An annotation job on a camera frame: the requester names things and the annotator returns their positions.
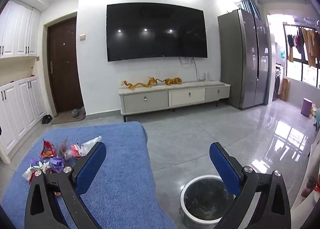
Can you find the white and green wrapper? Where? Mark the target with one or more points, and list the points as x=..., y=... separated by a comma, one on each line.
x=31, y=172

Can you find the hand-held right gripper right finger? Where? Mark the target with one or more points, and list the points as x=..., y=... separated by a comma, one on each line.
x=222, y=167

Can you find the purple stool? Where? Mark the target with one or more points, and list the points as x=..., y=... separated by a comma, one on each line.
x=306, y=107

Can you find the balcony window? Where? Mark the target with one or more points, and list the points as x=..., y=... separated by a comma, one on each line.
x=307, y=73

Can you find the short gold dragon figurine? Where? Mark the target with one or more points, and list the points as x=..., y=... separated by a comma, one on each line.
x=172, y=81

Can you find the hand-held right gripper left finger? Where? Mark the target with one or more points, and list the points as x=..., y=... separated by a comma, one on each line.
x=90, y=166

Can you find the brown entrance door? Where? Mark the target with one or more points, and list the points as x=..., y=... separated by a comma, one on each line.
x=65, y=68

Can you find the blue curtain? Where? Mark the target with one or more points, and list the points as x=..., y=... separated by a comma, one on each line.
x=252, y=7

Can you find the large purple wrapper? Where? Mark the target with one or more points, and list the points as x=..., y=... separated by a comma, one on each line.
x=57, y=164

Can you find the small purple wrapper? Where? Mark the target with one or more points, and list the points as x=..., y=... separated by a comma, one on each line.
x=35, y=163

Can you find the brown door mat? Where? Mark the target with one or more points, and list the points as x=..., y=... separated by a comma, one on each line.
x=63, y=119

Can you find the black wall television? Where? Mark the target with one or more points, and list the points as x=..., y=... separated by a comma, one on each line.
x=155, y=32

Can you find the black shoes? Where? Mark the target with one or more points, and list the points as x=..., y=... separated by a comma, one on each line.
x=46, y=119

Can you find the blue fluffy mat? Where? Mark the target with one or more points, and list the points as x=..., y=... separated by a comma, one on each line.
x=125, y=169

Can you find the red and white packet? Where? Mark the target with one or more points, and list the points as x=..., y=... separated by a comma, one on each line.
x=75, y=151

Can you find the long gold dragon figurine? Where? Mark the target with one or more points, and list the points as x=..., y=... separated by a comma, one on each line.
x=140, y=84

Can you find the white bin with black liner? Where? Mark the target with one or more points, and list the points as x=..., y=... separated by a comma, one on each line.
x=202, y=199

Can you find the cardboard box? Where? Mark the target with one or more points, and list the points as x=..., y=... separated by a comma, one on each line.
x=285, y=90

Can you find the beige wall switch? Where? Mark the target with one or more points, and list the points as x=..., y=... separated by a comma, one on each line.
x=82, y=37

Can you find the clear plastic bag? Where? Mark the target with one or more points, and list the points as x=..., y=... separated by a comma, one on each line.
x=90, y=142

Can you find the grey double-door refrigerator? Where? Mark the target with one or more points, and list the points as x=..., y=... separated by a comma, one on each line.
x=240, y=61

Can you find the washing machine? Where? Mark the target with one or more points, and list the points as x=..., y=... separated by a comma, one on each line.
x=278, y=80

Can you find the white television stand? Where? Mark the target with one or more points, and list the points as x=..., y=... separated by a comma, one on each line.
x=175, y=96

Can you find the light blue object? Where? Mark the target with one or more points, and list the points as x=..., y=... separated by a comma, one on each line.
x=318, y=119

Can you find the white router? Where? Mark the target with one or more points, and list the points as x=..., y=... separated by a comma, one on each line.
x=206, y=76

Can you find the transparent dark wrapper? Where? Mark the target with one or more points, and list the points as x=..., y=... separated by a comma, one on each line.
x=63, y=150

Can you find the red snack packet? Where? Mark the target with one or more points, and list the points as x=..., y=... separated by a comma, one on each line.
x=48, y=149

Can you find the hanging clothes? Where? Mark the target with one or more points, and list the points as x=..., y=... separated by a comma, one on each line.
x=308, y=43

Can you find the white wall cabinet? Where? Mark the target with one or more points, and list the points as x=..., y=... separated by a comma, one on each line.
x=17, y=31

